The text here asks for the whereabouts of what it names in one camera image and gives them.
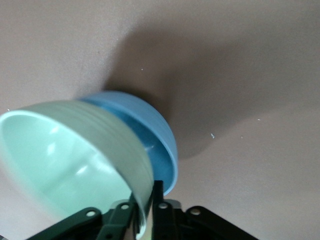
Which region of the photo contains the brown table cloth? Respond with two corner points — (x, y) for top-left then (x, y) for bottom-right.
(0, 0), (320, 240)

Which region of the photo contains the blue ceramic bowl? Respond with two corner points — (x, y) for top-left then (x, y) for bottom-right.
(79, 90), (179, 197)

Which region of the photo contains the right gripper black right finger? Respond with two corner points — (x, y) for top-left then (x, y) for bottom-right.
(150, 179), (261, 240)

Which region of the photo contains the green ceramic bowl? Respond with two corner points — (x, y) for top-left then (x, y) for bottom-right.
(0, 99), (154, 239)

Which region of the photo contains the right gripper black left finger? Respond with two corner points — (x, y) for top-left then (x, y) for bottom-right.
(24, 193), (138, 240)

